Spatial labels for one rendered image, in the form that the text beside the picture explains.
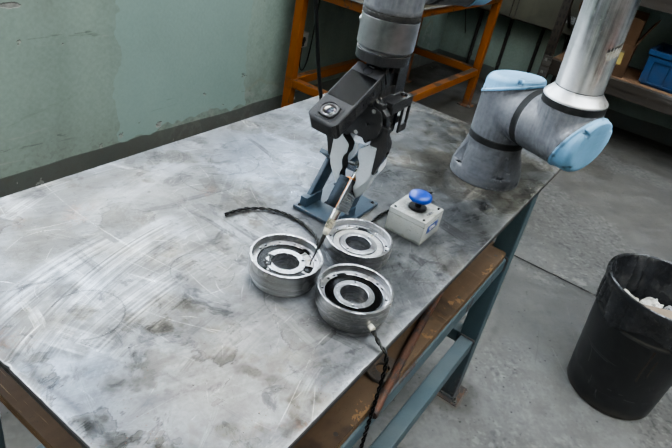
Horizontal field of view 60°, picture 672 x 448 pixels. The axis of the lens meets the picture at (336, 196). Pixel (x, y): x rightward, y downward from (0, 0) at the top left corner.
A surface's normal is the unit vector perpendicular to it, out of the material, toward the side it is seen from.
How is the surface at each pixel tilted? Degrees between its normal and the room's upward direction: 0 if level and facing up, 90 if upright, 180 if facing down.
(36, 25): 90
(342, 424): 0
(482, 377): 0
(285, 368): 0
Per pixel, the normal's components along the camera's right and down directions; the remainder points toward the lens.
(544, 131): -0.83, 0.20
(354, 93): -0.07, -0.57
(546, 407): 0.18, -0.85
